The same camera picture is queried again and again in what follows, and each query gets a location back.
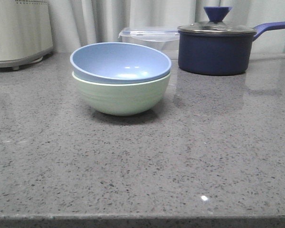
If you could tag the clear plastic food container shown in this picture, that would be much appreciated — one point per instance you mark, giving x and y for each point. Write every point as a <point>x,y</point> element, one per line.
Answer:
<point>163,39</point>

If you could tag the glass lid with blue knob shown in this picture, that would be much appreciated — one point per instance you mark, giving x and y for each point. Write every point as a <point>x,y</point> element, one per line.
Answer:
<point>215,25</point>

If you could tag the light green bowl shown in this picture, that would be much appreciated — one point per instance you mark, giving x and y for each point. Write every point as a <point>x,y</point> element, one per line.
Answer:
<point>122,99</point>

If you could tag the light blue bowl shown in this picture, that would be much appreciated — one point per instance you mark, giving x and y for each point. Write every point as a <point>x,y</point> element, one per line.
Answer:
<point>119,63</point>

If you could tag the white kitchen appliance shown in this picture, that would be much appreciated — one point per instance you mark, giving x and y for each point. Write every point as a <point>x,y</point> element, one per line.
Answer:
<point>25,32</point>

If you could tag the dark blue saucepan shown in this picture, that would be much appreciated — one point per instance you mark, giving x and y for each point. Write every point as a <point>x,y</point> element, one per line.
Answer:
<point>219,54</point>

